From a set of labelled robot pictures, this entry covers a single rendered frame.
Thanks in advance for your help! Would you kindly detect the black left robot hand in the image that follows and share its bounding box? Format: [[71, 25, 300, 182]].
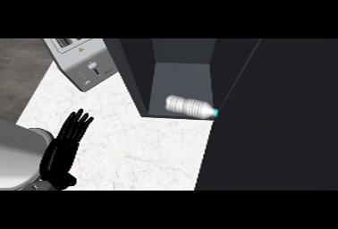
[[39, 108, 95, 191]]

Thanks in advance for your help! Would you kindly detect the clear plastic water bottle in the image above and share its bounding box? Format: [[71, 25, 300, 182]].
[[164, 94, 220, 120]]

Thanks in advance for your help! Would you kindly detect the dark grey cabinet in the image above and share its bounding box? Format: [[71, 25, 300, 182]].
[[102, 38, 263, 122]]

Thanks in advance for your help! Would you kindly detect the silver toaster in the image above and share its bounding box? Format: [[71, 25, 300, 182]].
[[43, 38, 120, 93]]

